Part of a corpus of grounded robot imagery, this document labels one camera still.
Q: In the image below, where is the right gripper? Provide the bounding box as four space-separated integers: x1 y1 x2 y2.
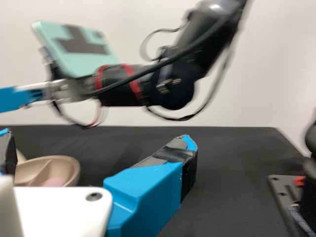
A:
0 77 99 115

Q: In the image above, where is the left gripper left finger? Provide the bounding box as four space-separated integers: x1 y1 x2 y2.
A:
0 127 18 176

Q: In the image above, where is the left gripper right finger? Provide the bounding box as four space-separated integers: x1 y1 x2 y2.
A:
103 134 198 237

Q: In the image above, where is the beige divided bowl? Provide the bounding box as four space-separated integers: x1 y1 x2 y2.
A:
14 148 81 188

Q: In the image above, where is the right wrist camera phone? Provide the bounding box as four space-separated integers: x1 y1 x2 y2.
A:
31 20 121 82

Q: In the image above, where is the black cable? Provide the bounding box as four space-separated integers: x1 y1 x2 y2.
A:
91 9 245 96

